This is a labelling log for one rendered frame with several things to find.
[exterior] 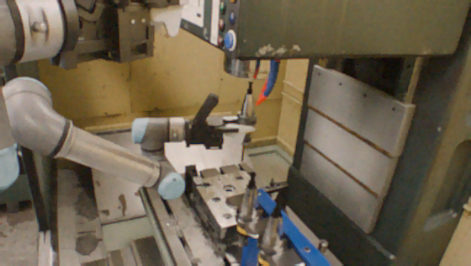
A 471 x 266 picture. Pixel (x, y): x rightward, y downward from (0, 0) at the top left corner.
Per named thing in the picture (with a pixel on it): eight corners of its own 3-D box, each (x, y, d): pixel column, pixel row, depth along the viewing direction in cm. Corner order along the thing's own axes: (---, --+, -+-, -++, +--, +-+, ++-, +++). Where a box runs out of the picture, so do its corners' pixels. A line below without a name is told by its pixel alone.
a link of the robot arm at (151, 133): (134, 138, 107) (133, 114, 103) (170, 138, 109) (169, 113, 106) (132, 151, 100) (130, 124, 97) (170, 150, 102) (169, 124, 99)
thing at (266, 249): (289, 254, 72) (292, 246, 71) (264, 261, 70) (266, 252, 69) (276, 236, 78) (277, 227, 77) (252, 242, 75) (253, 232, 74)
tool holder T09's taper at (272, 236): (286, 243, 72) (291, 219, 69) (267, 248, 70) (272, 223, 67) (276, 231, 76) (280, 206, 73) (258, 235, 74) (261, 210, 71)
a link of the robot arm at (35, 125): (12, 99, 64) (196, 178, 95) (13, 83, 72) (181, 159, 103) (-15, 148, 65) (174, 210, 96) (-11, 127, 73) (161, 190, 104)
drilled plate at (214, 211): (220, 238, 112) (221, 226, 110) (192, 190, 135) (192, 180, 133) (279, 222, 122) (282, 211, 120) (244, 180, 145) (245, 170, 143)
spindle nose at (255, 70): (287, 80, 96) (292, 37, 91) (232, 81, 91) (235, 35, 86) (264, 65, 110) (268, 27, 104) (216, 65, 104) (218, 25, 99)
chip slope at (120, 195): (105, 250, 144) (97, 202, 133) (91, 172, 198) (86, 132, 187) (280, 208, 181) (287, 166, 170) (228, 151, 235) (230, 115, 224)
